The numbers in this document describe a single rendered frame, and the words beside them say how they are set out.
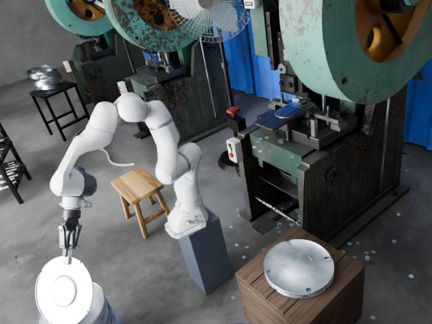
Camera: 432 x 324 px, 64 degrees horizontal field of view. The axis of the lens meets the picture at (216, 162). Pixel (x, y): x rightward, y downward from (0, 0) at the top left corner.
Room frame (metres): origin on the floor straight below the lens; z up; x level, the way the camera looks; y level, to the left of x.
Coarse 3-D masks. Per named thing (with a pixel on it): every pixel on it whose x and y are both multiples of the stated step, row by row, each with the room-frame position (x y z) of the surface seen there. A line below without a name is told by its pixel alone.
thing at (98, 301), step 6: (96, 288) 1.12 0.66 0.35; (96, 294) 1.08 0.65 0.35; (102, 294) 1.07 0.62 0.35; (96, 300) 1.05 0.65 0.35; (102, 300) 1.04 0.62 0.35; (96, 306) 1.02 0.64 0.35; (102, 306) 1.01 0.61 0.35; (90, 312) 0.99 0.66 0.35; (96, 312) 0.98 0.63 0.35; (42, 318) 1.01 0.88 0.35; (48, 318) 1.01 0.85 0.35; (84, 318) 0.97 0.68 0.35; (90, 318) 0.96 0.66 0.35; (96, 318) 0.96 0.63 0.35
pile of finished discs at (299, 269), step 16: (304, 240) 1.11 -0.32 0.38; (272, 256) 1.06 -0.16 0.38; (288, 256) 1.04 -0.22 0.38; (304, 256) 1.02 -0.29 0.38; (320, 256) 1.01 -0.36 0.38; (272, 272) 0.98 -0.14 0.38; (288, 272) 0.96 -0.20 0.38; (304, 272) 0.94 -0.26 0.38; (320, 272) 0.93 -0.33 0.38; (288, 288) 0.89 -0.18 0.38; (304, 288) 0.87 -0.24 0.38; (320, 288) 0.86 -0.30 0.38
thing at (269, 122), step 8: (272, 112) 1.66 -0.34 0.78; (280, 112) 1.62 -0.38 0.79; (288, 112) 1.61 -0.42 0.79; (296, 112) 1.59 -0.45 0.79; (304, 112) 1.58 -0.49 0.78; (256, 120) 1.60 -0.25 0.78; (264, 120) 1.59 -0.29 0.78; (272, 120) 1.57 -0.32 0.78; (280, 120) 1.55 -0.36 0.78; (288, 120) 1.53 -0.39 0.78; (296, 120) 1.58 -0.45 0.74; (264, 128) 1.52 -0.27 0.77; (272, 128) 1.49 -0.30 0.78; (280, 128) 1.59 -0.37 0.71; (288, 128) 1.55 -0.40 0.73; (280, 136) 1.60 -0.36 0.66; (288, 136) 1.55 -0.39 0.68
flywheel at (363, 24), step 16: (368, 0) 1.29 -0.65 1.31; (384, 0) 1.24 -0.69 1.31; (400, 0) 1.21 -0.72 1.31; (416, 0) 1.22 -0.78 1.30; (368, 16) 1.31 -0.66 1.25; (400, 16) 1.41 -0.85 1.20; (416, 16) 1.45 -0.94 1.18; (368, 32) 1.31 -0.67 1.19; (384, 32) 1.36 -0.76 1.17; (400, 32) 1.42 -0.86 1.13; (416, 32) 1.41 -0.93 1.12; (384, 48) 1.37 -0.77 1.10; (400, 48) 1.39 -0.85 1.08
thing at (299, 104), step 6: (294, 102) 1.72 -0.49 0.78; (300, 102) 1.71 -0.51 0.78; (306, 102) 1.70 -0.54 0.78; (312, 102) 1.68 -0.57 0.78; (300, 108) 1.64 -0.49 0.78; (306, 108) 1.62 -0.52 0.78; (312, 108) 1.61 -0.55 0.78; (318, 108) 1.63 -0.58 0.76; (306, 114) 1.60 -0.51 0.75; (312, 114) 1.61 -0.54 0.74
